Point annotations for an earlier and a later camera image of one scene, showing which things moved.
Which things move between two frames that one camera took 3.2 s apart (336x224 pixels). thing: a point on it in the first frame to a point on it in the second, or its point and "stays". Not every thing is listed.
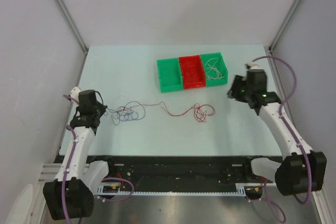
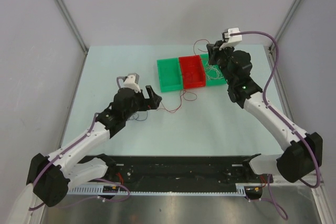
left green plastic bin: x=170 y=74 stays
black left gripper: x=102 y=108 to x=151 y=103
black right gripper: x=238 y=82 to x=213 y=51
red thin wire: x=200 y=112 to x=186 y=91
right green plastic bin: x=216 y=70 stays
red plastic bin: x=192 y=71 stays
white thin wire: x=213 y=73 stays
